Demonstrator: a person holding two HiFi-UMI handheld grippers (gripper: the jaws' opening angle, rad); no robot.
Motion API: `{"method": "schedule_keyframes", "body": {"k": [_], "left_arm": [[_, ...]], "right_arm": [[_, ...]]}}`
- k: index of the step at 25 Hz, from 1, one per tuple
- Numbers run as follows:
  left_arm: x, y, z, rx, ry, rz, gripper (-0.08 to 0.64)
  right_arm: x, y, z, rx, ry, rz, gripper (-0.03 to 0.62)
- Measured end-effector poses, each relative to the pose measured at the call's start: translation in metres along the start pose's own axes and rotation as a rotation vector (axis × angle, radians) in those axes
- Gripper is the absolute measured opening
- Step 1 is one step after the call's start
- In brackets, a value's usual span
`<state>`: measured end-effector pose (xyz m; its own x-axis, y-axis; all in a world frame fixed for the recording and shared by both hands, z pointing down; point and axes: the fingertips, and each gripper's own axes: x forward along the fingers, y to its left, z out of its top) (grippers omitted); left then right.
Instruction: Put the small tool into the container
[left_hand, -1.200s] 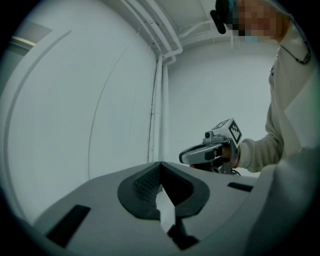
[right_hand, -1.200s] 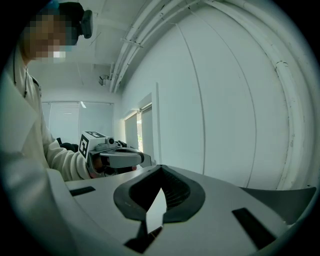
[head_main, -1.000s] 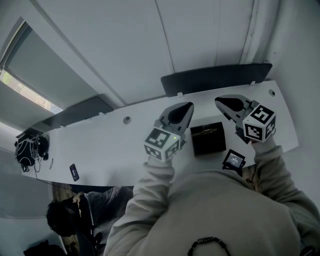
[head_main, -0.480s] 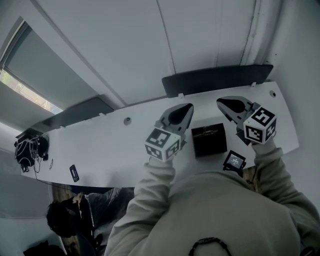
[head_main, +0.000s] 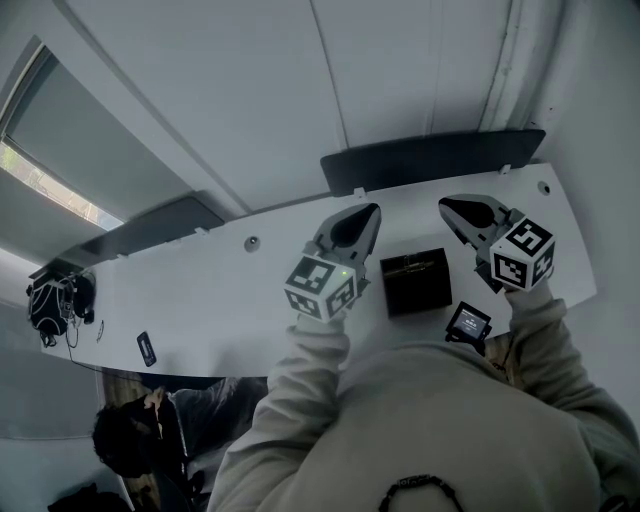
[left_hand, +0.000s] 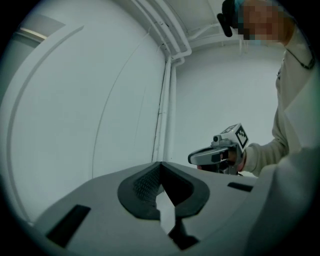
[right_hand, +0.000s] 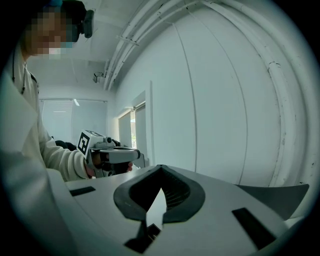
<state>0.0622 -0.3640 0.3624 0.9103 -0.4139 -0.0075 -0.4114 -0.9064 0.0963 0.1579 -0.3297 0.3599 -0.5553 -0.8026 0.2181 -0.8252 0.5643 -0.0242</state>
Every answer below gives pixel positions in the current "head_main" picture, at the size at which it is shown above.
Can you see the person's right forearm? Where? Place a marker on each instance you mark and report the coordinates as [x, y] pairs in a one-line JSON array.
[[540, 340]]

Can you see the black backpack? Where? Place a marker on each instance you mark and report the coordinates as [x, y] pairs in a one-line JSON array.
[[52, 305]]

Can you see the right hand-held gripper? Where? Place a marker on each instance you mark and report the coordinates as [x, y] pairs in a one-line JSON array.
[[520, 250]]

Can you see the black jacket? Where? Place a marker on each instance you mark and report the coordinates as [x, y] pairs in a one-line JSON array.
[[90, 500]]

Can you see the black box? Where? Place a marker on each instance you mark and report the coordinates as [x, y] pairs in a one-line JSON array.
[[420, 295]]

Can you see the dark patterned smartphone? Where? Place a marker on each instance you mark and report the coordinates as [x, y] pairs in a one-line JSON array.
[[146, 349]]

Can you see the white wall pipe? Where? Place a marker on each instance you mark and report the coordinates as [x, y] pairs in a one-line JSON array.
[[500, 75], [522, 50]]

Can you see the dark grey desk partition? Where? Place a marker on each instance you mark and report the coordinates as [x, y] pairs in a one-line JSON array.
[[55, 267], [430, 160], [160, 225]]

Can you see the person's beige sweatshirt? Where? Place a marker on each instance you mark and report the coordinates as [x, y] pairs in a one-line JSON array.
[[425, 425]]

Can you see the window with roller blind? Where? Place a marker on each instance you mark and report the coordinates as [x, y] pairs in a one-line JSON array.
[[75, 140]]

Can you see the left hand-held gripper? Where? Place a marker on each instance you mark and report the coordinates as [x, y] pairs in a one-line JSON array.
[[315, 280]]

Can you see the small black display device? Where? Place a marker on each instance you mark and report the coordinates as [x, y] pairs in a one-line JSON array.
[[467, 322]]

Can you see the person's left forearm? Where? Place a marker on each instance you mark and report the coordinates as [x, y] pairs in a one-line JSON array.
[[300, 370]]

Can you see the plastic-wrapped chair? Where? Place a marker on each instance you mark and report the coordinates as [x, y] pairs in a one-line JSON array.
[[215, 410]]

